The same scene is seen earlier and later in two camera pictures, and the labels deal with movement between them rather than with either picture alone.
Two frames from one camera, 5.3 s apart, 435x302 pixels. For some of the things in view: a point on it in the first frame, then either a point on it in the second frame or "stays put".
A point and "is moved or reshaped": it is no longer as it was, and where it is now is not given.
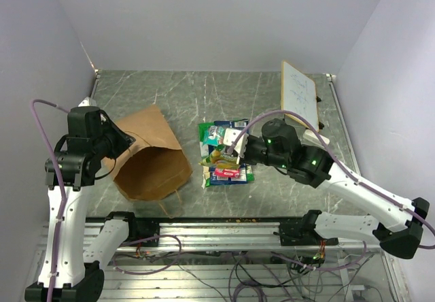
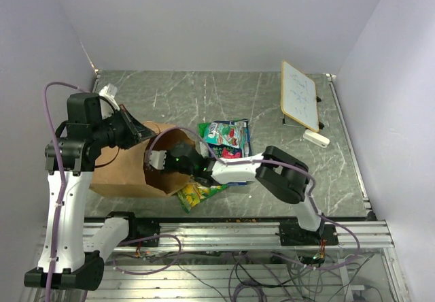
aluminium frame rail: [209, 235] stays put
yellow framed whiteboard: [298, 96] stays put
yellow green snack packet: [217, 158] is moved or reshaped
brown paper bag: [154, 165] is moved or reshaped
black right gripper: [246, 158] → [166, 169]
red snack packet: [227, 173] is moved or reshaped
